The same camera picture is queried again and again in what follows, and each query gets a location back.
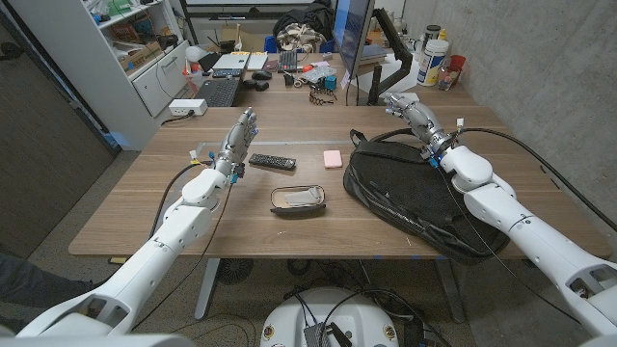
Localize grey cleaning cloth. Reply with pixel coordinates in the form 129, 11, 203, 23
283, 188, 323, 207

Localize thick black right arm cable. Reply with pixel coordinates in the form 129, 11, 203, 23
457, 126, 617, 232

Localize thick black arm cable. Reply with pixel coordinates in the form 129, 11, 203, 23
457, 126, 617, 232
148, 158, 221, 240

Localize black coiled hair clip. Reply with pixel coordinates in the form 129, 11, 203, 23
308, 88, 338, 106

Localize white desk lamp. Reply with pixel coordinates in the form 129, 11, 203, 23
184, 44, 209, 64

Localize white closed laptop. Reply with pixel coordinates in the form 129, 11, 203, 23
211, 51, 269, 71

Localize open brown glasses case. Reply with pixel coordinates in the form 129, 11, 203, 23
269, 184, 328, 215

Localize pink sticky note pad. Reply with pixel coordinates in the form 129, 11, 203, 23
322, 149, 344, 170

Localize black TV remote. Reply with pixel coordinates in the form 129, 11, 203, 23
248, 152, 298, 172

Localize black keyboard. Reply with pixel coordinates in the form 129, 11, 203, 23
277, 49, 299, 74

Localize white shelf cabinet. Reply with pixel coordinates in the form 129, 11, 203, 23
9, 0, 192, 150

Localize white power strip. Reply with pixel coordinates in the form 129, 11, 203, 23
168, 98, 209, 118

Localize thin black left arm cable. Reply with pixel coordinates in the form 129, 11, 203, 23
132, 181, 236, 332

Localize pile of dark clothes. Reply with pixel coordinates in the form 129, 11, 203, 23
272, 0, 335, 53

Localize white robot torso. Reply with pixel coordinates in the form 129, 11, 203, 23
259, 287, 400, 347

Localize person leg dark trousers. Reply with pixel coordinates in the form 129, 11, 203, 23
0, 250, 93, 309

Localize clear plastic parts bag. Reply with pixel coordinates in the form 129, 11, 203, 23
301, 65, 337, 84

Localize white canister blue label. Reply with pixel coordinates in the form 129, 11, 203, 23
416, 39, 450, 88

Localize flat computer monitor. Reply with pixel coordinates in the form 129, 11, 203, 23
332, 0, 376, 81

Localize clear glass jar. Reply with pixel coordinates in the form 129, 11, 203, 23
437, 65, 457, 92

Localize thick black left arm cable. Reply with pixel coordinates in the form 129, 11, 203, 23
148, 158, 221, 240

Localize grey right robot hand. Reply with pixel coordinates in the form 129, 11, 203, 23
384, 92, 457, 159

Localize grey metal table leg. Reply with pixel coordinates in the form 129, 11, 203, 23
433, 259, 467, 324
194, 258, 222, 321

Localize black framed whiteboard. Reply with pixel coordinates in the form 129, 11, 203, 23
180, 0, 334, 23

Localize black laptop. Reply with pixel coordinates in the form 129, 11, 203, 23
192, 47, 255, 108

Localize cardboard box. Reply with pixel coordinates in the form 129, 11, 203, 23
233, 23, 267, 53

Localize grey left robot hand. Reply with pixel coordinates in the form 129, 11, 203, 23
213, 106, 259, 177

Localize black backpack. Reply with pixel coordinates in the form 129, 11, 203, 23
342, 127, 511, 265

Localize black floor fan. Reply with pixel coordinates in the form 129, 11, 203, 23
216, 258, 255, 285

